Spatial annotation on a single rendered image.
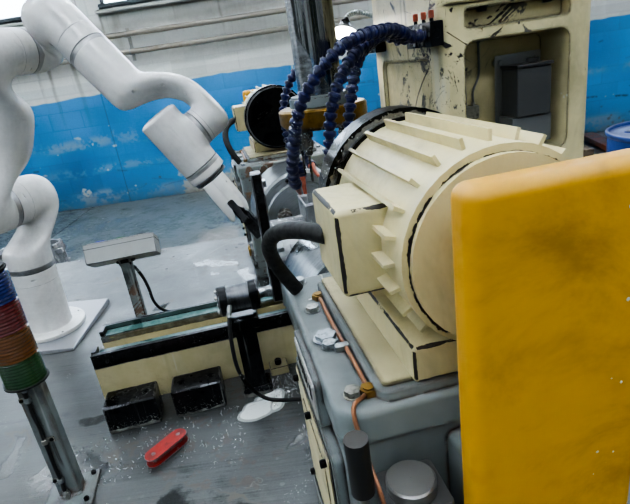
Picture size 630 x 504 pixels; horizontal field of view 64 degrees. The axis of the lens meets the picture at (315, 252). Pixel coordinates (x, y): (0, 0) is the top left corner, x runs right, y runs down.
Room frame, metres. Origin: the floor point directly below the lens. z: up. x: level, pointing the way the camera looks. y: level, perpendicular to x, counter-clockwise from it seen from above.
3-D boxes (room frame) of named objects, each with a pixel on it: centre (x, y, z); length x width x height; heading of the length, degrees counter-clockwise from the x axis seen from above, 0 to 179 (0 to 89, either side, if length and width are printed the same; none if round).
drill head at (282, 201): (1.41, 0.04, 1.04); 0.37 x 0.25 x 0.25; 9
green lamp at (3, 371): (0.68, 0.47, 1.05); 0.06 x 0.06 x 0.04
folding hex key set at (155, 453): (0.75, 0.32, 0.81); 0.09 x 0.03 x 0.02; 141
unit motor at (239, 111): (1.69, 0.11, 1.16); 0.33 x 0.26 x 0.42; 9
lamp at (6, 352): (0.68, 0.47, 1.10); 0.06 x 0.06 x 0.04
